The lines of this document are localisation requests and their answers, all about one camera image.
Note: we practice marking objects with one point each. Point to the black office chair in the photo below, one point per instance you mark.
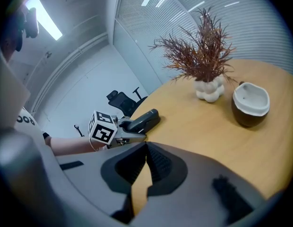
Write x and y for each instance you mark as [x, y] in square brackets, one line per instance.
[124, 102]

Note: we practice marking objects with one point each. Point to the person's face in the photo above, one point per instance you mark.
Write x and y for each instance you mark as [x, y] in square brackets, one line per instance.
[8, 41]

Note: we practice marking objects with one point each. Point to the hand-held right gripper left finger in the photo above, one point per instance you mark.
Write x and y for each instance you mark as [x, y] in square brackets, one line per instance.
[94, 157]

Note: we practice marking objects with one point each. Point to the dried reddish-brown plant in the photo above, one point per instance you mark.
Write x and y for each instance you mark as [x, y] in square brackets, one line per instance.
[200, 55]

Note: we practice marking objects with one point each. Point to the white bubble vase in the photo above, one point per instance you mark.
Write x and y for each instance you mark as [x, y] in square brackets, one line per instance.
[209, 91]

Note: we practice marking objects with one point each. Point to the long ceiling light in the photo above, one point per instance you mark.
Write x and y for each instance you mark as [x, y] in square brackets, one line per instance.
[48, 26]

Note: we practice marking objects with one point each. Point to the small black object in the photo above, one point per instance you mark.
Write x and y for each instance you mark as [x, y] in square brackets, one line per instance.
[78, 129]

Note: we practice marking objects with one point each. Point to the person's white printed shirt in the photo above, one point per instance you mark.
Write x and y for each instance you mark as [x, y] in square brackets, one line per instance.
[26, 117]

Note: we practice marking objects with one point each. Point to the round wooden table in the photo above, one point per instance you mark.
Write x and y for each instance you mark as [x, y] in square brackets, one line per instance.
[196, 129]

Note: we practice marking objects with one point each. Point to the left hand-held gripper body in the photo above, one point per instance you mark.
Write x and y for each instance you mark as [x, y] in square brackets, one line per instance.
[101, 131]

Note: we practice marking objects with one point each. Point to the brown coconut-shaped bowl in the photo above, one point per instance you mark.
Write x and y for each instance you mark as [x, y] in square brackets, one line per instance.
[249, 112]

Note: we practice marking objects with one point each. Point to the person's left forearm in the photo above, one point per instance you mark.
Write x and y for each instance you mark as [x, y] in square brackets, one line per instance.
[71, 145]

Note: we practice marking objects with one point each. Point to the black head-worn camera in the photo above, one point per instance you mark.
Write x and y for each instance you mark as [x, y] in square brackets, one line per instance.
[30, 25]

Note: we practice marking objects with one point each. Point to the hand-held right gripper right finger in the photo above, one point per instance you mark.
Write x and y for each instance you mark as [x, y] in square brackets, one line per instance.
[198, 171]

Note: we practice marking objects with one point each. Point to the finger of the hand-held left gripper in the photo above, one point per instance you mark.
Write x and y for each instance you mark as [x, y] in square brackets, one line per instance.
[124, 124]
[132, 137]

